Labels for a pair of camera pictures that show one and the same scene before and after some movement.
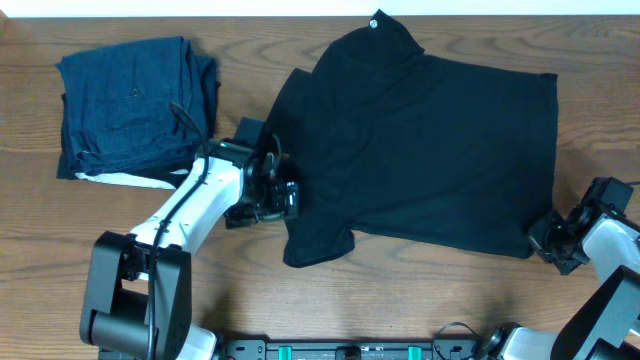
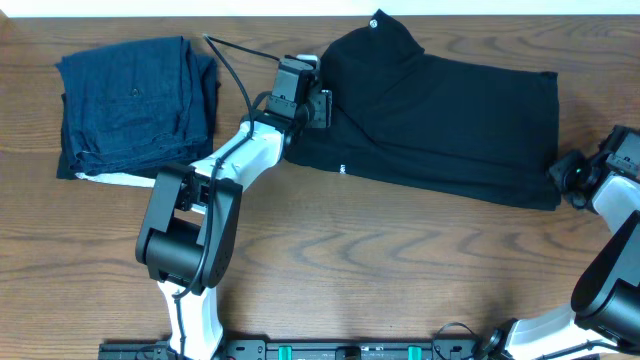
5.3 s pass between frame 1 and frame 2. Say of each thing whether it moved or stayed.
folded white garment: stayed
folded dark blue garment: stayed
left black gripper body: moved
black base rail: stayed
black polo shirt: moved
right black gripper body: moved
